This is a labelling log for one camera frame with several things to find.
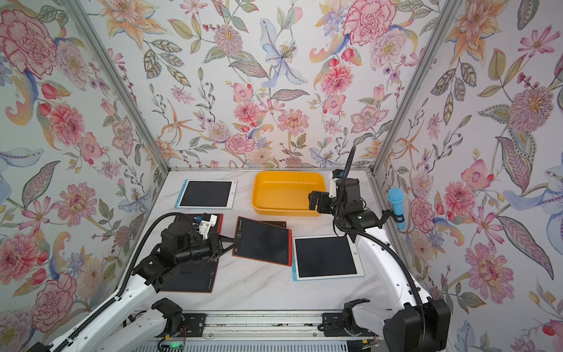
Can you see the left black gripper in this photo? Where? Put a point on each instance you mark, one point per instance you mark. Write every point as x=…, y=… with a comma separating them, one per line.
x=215, y=245

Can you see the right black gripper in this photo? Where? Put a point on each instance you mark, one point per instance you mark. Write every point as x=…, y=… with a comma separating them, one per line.
x=315, y=202

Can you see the red writing tablet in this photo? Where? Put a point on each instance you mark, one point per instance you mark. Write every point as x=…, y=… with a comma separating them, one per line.
x=193, y=277
x=277, y=223
x=204, y=224
x=258, y=240

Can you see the blue-edged writing tablet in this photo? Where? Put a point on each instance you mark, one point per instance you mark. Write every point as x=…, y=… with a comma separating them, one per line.
x=325, y=258
x=207, y=194

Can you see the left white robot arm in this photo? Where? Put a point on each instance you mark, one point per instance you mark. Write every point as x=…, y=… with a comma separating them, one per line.
x=100, y=326

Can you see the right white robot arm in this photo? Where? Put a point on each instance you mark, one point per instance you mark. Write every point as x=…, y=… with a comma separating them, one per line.
x=414, y=321

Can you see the yellow storage box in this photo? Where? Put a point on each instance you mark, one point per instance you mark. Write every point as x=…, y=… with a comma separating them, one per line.
x=285, y=193

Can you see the blue microphone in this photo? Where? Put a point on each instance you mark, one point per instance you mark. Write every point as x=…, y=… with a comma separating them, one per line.
x=396, y=199

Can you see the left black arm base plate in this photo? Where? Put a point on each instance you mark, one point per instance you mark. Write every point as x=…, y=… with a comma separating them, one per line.
x=184, y=325

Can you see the aluminium front rail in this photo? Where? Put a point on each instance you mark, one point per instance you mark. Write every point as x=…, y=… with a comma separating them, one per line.
x=261, y=325

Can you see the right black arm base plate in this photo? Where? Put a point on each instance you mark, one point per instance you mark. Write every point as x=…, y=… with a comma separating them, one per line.
x=337, y=325

